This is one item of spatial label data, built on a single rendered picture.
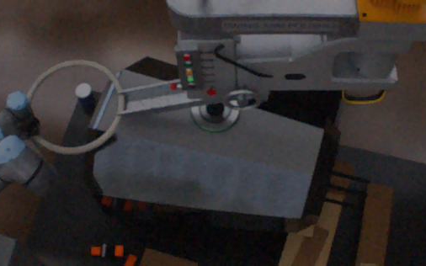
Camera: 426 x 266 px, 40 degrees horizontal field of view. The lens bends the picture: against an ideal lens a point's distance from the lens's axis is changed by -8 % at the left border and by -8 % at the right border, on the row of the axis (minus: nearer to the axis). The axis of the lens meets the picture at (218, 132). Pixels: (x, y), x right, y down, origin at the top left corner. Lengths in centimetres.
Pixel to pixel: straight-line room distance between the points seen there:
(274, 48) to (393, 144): 162
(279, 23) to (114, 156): 117
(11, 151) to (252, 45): 98
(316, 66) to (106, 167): 113
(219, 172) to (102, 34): 174
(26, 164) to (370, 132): 235
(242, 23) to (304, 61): 35
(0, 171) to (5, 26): 257
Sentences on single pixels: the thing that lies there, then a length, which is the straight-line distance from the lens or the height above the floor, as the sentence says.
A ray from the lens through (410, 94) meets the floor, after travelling 398.
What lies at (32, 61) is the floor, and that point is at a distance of 425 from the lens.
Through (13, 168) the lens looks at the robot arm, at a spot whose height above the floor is 162.
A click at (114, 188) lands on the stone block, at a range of 297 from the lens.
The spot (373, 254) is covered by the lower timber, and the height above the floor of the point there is 13.
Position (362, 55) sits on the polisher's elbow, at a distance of 239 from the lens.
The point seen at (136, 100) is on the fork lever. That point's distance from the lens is 283.
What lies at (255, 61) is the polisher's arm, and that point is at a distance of 233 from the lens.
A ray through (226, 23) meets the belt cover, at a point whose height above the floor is 165.
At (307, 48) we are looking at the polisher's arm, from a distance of 228.
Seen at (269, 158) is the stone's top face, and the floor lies 82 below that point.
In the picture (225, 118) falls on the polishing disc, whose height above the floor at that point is 85.
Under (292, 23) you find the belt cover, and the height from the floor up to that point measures 164.
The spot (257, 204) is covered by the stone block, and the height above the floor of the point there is 68.
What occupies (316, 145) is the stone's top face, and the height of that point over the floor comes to 82.
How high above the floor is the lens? 334
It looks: 64 degrees down
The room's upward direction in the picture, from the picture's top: 6 degrees counter-clockwise
